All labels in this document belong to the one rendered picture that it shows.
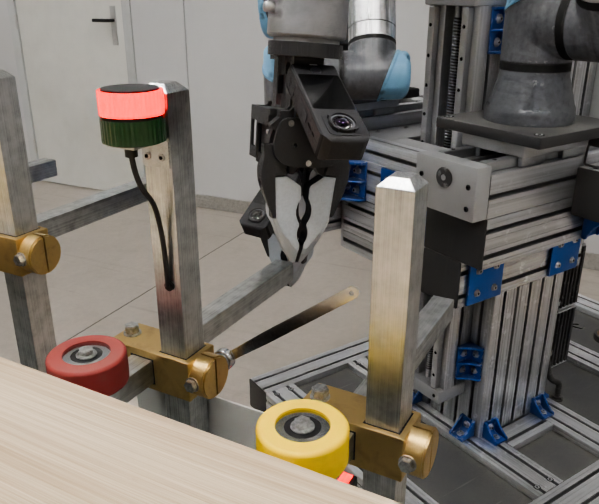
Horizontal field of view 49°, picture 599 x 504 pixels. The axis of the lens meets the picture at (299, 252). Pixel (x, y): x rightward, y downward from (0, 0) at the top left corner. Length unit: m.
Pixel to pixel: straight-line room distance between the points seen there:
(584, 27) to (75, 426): 0.88
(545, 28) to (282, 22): 0.61
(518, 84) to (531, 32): 0.08
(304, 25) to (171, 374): 0.40
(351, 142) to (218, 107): 3.34
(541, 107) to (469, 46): 0.27
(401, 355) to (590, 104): 1.10
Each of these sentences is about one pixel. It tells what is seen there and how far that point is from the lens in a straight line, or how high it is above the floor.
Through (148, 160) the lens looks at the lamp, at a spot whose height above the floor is 1.09.
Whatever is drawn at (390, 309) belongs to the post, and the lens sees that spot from 0.59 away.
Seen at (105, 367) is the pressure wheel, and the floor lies 0.91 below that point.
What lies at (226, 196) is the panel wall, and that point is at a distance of 3.99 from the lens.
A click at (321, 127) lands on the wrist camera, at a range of 0.56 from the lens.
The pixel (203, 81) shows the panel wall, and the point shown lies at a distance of 3.92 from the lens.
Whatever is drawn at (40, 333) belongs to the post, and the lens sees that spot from 0.94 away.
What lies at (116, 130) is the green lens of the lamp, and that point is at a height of 1.13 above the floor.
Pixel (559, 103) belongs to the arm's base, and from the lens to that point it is 1.19.
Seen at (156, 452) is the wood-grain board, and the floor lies 0.90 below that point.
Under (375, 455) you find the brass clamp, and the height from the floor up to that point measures 0.83.
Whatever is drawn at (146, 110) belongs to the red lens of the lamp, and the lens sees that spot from 0.62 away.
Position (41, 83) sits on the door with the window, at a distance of 4.74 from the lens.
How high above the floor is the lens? 1.25
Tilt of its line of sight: 22 degrees down
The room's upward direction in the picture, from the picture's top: straight up
